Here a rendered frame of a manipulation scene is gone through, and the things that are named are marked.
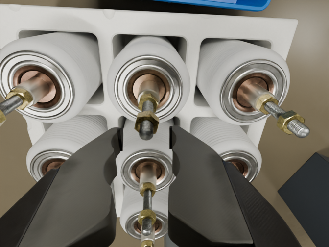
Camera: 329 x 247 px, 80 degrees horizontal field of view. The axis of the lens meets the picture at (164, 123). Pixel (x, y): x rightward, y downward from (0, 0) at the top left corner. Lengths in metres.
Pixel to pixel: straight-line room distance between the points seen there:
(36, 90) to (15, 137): 0.43
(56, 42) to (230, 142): 0.24
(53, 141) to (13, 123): 0.35
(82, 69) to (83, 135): 0.10
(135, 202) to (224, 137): 0.18
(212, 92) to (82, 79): 0.15
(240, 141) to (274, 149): 0.39
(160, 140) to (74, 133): 0.12
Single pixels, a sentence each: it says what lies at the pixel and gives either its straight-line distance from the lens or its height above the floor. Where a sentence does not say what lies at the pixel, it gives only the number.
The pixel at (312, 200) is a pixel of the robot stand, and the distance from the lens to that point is 0.73.
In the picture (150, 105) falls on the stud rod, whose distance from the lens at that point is 0.17.
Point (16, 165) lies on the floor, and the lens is 0.72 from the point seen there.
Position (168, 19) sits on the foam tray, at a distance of 0.28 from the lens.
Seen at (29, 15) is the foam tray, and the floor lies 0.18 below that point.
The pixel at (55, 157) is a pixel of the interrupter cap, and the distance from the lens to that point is 0.29.
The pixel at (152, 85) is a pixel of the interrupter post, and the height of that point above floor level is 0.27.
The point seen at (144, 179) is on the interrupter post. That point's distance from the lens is 0.26.
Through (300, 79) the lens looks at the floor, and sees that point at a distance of 0.60.
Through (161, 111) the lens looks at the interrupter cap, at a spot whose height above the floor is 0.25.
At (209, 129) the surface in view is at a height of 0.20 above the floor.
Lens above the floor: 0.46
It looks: 61 degrees down
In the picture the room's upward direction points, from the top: 174 degrees clockwise
